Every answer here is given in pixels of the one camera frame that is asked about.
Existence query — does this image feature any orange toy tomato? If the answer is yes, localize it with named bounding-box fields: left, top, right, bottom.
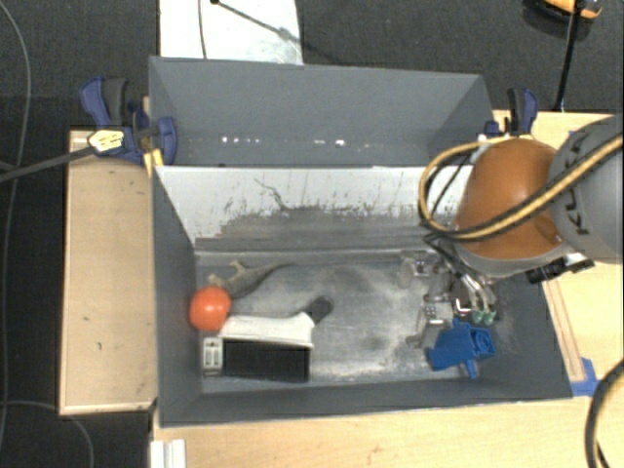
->
left=188, top=286, right=233, bottom=332

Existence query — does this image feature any pale wood board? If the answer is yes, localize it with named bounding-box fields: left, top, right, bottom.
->
left=58, top=127, right=160, bottom=416

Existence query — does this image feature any grey metal bin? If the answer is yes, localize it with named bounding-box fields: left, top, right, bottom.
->
left=147, top=55, right=574, bottom=426

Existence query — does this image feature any blue plastic spray head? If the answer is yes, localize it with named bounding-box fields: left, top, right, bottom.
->
left=425, top=316, right=498, bottom=380

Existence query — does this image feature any white flat box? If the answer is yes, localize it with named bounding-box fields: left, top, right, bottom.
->
left=217, top=311, right=316, bottom=350

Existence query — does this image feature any grey-brown toy lizard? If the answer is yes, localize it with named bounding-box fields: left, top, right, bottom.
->
left=208, top=259, right=290, bottom=298

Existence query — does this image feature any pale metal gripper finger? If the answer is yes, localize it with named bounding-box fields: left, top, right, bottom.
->
left=405, top=303, right=452, bottom=349
left=397, top=255, right=428, bottom=290

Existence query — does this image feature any black cylinder on white bracket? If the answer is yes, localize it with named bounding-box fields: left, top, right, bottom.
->
left=525, top=253, right=596, bottom=285

